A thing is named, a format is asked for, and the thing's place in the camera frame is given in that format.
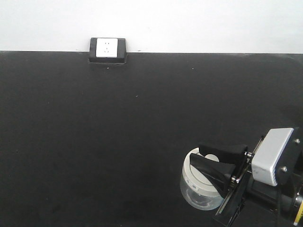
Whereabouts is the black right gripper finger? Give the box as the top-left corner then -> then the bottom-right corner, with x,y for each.
198,143 -> 248,167
190,153 -> 234,198

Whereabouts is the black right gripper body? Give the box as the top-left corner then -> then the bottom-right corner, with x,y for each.
214,128 -> 303,227

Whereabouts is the glass jar with white lid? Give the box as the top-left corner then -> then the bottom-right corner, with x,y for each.
180,148 -> 223,210

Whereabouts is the white power socket black box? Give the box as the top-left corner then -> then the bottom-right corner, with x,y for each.
89,37 -> 127,64

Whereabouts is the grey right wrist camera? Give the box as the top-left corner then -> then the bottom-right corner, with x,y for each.
251,128 -> 294,186

